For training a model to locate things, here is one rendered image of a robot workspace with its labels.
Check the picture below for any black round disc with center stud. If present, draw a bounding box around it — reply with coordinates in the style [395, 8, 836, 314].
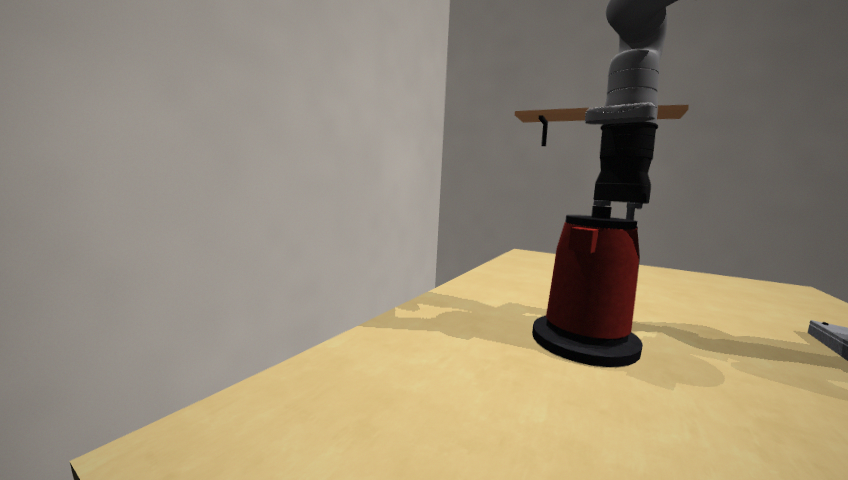
[532, 315, 643, 367]

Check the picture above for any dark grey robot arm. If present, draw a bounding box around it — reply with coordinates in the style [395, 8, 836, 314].
[606, 0, 678, 94]

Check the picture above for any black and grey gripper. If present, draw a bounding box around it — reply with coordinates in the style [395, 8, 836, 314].
[585, 87, 658, 220]

